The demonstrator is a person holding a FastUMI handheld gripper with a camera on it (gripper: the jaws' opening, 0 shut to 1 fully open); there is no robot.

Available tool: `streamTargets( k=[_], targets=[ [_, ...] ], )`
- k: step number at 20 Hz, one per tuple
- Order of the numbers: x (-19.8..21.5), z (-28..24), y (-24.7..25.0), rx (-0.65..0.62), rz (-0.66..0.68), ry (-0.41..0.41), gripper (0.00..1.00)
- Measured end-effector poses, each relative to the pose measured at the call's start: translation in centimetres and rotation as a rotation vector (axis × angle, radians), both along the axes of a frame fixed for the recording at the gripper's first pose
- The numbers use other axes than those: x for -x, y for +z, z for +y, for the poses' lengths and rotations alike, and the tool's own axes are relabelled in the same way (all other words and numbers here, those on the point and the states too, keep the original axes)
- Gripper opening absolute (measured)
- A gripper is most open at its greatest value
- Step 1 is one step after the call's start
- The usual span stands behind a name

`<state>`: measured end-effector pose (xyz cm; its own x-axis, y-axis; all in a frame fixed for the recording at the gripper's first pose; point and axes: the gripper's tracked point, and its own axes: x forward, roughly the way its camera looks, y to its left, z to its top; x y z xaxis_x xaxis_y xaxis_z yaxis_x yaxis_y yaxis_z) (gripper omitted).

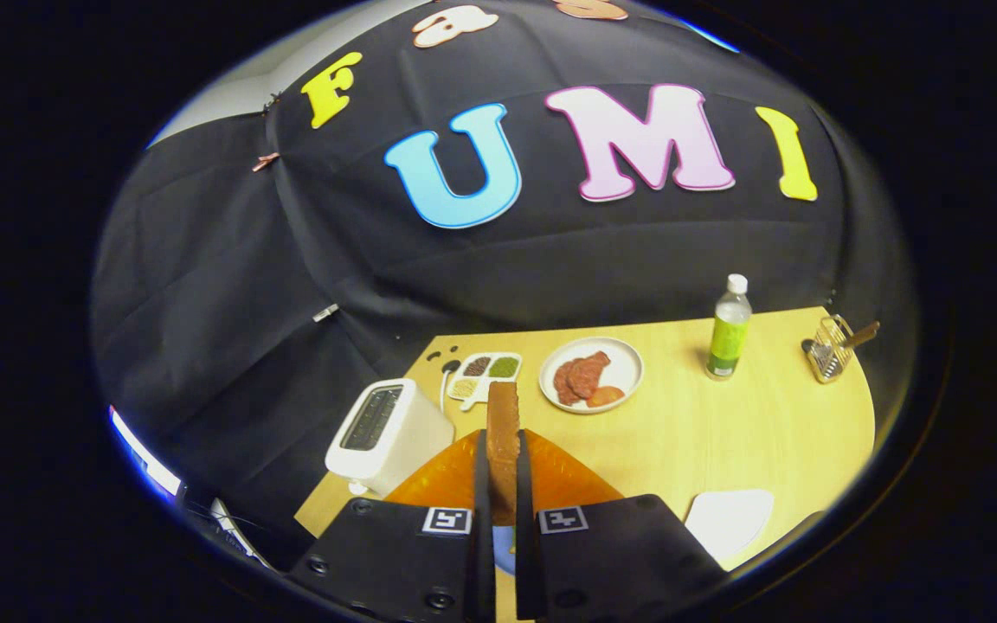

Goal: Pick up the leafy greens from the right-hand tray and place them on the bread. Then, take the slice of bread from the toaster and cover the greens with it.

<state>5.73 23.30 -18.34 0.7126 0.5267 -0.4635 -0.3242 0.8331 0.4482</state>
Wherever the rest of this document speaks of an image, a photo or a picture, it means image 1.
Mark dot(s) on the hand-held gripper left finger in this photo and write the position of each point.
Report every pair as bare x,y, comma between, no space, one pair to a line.
483,493

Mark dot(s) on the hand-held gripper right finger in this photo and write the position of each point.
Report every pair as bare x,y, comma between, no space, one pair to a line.
523,493

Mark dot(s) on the plain toast bread slice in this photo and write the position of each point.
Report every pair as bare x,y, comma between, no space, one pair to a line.
504,450

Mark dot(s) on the blue round plate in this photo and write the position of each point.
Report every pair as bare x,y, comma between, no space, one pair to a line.
504,554

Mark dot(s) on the white toaster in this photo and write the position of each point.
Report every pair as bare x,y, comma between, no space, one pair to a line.
412,441

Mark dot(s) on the brown meat slice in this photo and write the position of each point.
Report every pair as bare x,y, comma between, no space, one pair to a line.
562,385
589,374

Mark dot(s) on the white divided condiment tray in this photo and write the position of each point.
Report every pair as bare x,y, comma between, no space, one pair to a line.
485,368

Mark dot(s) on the orange vegetable slice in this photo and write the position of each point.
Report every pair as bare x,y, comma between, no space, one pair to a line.
606,396

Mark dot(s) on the white round plate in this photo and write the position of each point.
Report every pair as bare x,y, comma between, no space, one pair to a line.
624,363

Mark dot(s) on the white rounded plate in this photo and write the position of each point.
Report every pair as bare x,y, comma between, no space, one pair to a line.
728,519

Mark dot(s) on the green label water bottle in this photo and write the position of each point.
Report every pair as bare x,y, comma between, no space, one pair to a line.
728,337

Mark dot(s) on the black backdrop cloth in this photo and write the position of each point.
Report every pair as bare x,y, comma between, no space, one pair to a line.
291,277

